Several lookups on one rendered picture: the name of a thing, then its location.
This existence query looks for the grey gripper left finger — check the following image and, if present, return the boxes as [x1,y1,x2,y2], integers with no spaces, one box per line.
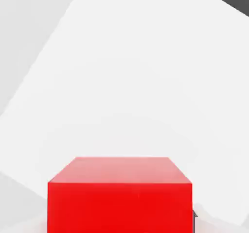
[29,215,49,233]

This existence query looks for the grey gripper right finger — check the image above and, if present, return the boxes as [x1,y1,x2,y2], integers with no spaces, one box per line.
[192,203,228,233]

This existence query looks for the small red cube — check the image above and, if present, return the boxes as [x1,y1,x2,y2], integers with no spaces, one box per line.
[47,156,193,233]

